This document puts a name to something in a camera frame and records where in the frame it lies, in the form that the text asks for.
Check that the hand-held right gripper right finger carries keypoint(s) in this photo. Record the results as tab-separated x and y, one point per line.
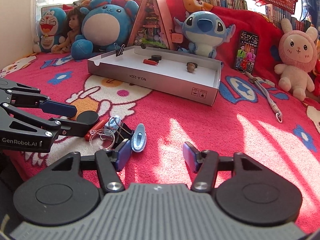
190	158

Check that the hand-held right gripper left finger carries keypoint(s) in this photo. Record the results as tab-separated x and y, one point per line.
124	153

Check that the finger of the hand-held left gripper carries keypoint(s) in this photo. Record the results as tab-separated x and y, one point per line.
60	108
72	128

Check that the black round cap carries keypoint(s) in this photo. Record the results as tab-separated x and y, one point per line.
195	65
88	117
156	58

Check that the light blue hair clip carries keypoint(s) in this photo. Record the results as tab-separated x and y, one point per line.
138	138
108	126

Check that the black binder clip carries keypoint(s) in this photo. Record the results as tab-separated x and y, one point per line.
124	131
120	52

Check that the red plastic peg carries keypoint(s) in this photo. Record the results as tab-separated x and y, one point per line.
149	61
98	126

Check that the clear plastic half sphere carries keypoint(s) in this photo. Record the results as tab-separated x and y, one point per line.
100	142

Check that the white cardboard box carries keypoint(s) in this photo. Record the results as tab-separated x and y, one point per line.
162	80

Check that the small wooden mushroom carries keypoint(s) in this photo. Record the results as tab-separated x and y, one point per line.
190	68

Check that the pink printed blanket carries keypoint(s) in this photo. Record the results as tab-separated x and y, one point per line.
175	120

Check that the blue robot cat plush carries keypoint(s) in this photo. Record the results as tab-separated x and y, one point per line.
50	22

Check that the brown haired doll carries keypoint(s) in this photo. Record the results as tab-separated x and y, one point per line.
73	22

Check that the round blue mouse plush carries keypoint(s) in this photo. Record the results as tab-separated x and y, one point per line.
105	27

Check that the black smartphone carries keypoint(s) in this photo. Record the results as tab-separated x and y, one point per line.
246	52

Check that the small pink square box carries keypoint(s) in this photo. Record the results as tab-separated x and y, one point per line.
177	38

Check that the triangular miniature house model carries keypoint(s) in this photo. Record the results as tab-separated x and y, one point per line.
150	25

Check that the blue alien plush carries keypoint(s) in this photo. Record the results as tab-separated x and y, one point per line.
202	30

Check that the red blanket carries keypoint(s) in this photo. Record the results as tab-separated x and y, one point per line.
250	20

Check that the pink rabbit plush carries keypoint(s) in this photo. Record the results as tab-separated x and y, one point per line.
296	47

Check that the row of books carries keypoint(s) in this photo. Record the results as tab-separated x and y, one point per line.
225	0

